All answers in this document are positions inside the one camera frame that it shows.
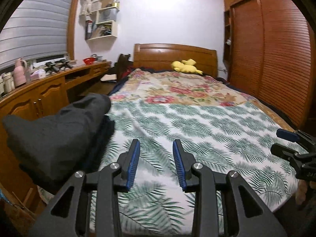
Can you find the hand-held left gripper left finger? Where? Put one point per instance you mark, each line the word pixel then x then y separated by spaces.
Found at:
pixel 133 163

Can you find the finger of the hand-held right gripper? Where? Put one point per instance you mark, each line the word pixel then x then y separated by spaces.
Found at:
pixel 287 134
pixel 282 153

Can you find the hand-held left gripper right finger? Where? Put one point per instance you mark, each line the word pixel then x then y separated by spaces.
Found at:
pixel 179 165

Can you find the black jacket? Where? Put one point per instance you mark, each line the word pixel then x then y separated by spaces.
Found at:
pixel 49 138

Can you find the navy blue folded clothes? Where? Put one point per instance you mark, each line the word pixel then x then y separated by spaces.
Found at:
pixel 105 138

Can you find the person's right hand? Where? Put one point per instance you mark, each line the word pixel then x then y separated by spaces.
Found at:
pixel 301 193

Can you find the leaf print bed sheet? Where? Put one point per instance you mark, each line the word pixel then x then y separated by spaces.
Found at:
pixel 197 133

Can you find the floral blanket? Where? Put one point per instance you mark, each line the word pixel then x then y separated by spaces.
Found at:
pixel 185 88

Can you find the wooden louvred wardrobe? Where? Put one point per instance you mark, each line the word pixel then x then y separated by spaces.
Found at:
pixel 276 54

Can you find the white paper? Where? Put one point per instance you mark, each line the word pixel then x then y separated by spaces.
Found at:
pixel 108 78

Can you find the red garment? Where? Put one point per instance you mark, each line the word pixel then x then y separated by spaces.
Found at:
pixel 127 71

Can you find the yellow plush toy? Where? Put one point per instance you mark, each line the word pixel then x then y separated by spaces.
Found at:
pixel 185 66

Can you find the dark wooden chair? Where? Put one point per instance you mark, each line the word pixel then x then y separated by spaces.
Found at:
pixel 123 63

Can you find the wooden desk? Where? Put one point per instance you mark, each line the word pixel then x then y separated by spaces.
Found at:
pixel 49 96

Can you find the red basket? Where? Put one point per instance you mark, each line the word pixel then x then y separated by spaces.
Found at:
pixel 89 61

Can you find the wooden bed headboard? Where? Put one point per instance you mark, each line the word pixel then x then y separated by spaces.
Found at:
pixel 172 54

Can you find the metal pot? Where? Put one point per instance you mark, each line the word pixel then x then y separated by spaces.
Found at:
pixel 96 57

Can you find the black device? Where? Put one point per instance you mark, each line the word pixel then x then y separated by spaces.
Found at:
pixel 52 66
pixel 64 64

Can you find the pink tissue box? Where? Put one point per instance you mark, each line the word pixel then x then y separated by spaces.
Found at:
pixel 38 74

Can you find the black binder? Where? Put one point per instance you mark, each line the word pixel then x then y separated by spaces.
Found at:
pixel 88 30

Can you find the pink kettle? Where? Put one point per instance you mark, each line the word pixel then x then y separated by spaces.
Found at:
pixel 20 75

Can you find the white canister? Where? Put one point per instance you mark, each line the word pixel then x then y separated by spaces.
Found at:
pixel 9 82

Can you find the grey window blind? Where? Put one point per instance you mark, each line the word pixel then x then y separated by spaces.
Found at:
pixel 34 29

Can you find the white wall shelf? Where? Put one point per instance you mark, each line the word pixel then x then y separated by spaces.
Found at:
pixel 106 17

